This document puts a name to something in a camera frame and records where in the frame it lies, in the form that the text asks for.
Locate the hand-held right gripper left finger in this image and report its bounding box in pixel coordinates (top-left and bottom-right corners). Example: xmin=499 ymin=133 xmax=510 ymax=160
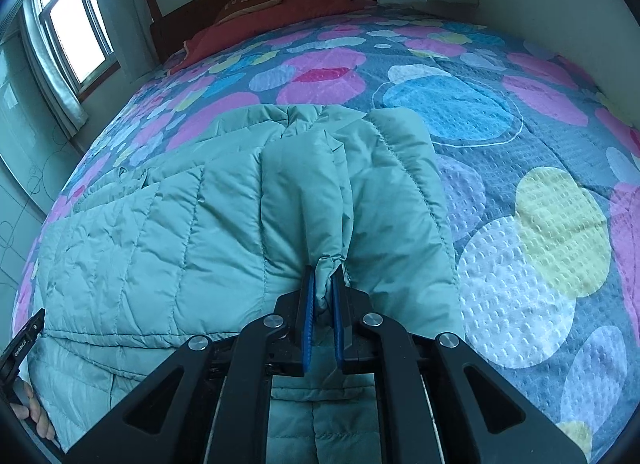
xmin=65 ymin=266 xmax=321 ymax=464

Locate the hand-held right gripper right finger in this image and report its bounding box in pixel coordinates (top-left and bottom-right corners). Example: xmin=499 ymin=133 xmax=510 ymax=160
xmin=331 ymin=265 xmax=588 ymax=464

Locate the light green puffer jacket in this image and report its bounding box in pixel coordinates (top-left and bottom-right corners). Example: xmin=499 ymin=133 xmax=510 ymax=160
xmin=27 ymin=104 xmax=467 ymax=464

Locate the person's left hand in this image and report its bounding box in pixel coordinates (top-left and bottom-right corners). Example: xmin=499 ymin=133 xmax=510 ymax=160
xmin=9 ymin=378 xmax=59 ymax=443

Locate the glass-front wardrobe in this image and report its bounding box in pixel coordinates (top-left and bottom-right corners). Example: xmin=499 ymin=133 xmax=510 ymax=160
xmin=0 ymin=28 xmax=87 ymax=305

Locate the colourful circle-print bedspread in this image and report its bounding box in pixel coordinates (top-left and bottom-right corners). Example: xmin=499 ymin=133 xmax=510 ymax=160
xmin=12 ymin=4 xmax=640 ymax=464

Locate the grey curtain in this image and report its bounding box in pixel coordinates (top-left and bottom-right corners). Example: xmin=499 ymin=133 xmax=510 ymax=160
xmin=89 ymin=0 xmax=152 ymax=85
xmin=19 ymin=0 xmax=90 ymax=131

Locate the red pillow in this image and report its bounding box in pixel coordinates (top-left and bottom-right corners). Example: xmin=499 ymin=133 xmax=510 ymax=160
xmin=175 ymin=0 xmax=376 ymax=69

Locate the brown embroidered cushion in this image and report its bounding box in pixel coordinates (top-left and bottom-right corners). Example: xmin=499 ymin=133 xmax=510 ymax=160
xmin=215 ymin=0 xmax=287 ymax=25

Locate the window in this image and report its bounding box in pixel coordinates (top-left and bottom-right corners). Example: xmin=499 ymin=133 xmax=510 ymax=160
xmin=22 ymin=0 xmax=118 ymax=94

